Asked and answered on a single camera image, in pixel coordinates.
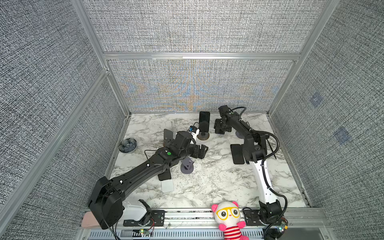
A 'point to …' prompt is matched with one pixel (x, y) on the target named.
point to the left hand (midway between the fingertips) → (201, 146)
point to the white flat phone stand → (167, 185)
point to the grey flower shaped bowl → (128, 145)
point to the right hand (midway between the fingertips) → (220, 128)
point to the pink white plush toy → (227, 214)
